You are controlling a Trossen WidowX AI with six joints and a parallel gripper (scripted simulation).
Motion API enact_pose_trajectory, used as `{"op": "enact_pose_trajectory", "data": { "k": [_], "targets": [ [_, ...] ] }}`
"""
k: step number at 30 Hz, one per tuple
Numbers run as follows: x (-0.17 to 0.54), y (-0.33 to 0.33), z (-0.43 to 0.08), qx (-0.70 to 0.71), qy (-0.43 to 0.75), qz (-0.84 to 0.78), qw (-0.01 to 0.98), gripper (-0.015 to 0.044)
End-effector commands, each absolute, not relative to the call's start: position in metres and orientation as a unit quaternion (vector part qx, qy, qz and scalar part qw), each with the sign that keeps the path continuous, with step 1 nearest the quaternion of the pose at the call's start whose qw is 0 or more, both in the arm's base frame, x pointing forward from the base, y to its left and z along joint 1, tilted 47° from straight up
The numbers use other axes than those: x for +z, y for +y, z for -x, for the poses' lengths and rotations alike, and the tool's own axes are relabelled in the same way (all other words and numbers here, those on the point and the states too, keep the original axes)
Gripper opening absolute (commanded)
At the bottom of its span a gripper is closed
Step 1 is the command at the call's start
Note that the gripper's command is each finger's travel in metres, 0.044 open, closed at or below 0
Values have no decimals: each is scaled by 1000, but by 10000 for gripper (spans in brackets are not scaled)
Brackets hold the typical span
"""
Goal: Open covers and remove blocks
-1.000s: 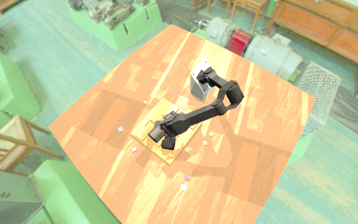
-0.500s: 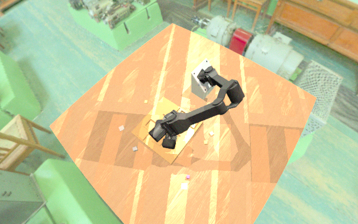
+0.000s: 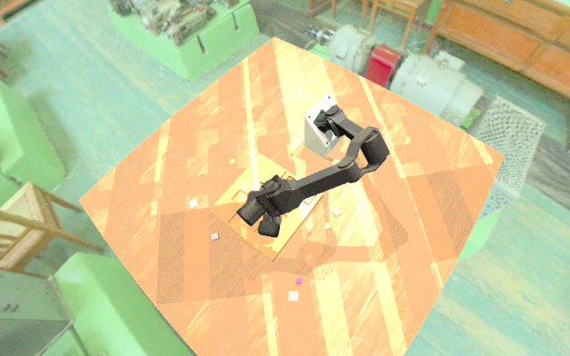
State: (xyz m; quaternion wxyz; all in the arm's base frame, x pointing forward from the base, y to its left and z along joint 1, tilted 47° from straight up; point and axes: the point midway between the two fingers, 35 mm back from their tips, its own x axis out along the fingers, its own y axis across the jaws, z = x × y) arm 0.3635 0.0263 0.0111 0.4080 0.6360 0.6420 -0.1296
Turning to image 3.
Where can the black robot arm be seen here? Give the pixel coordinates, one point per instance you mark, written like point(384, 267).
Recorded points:
point(287, 195)

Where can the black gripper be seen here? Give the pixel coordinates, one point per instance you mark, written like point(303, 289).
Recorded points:
point(269, 226)

